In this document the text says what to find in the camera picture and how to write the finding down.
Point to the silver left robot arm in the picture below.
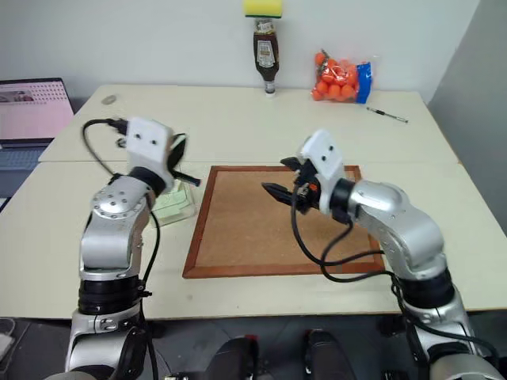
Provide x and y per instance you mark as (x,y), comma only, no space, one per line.
(111,237)

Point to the black pen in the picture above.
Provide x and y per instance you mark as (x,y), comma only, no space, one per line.
(386,114)

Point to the bag of orange balls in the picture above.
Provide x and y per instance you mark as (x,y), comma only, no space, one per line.
(336,81)

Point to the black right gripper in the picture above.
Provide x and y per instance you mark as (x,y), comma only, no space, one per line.
(307,186)

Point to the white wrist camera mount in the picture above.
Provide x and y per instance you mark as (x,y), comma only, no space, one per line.
(148,146)
(325,154)

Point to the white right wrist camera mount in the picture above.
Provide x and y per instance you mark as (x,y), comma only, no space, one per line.
(325,154)

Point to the clear plastic container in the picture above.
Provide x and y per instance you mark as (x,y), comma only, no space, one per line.
(193,200)

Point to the wood framed cork board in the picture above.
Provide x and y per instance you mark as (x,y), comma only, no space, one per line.
(245,225)

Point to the small grey disc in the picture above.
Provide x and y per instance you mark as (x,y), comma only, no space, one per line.
(109,99)

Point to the brown sauce squeeze bottle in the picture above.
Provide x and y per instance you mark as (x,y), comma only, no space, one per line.
(267,51)

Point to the open laptop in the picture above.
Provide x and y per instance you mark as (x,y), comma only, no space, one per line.
(27,115)

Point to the yellow green sponge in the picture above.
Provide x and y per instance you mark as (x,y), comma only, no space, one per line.
(263,8)

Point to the dark rounded housing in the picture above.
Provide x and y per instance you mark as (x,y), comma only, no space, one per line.
(330,358)
(233,362)

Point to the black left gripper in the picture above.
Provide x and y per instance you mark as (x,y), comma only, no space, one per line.
(176,162)

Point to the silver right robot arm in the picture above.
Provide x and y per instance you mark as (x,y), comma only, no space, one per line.
(400,221)

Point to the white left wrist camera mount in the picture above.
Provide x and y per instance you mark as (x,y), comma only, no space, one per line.
(148,146)

